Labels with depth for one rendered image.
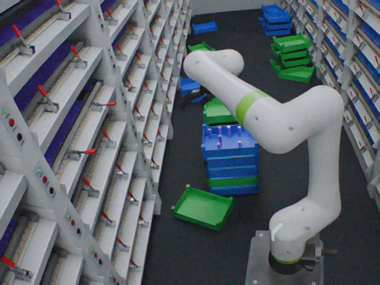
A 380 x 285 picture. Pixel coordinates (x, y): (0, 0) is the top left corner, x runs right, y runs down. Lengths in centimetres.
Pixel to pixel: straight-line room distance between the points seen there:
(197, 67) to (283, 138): 42
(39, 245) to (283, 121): 70
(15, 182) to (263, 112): 63
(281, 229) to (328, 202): 18
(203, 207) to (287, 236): 96
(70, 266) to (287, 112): 77
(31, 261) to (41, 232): 9
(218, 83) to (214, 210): 108
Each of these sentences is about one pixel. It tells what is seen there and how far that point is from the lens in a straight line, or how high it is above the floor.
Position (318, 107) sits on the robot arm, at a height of 103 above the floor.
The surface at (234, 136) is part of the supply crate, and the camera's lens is 188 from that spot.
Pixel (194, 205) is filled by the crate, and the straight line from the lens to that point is 197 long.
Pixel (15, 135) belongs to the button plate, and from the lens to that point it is 80.
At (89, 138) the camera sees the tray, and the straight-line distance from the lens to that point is 115.
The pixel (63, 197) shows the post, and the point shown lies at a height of 90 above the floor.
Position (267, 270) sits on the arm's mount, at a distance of 127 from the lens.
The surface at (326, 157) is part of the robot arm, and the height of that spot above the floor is 85.
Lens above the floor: 152
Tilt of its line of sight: 39 degrees down
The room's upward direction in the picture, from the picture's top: 12 degrees counter-clockwise
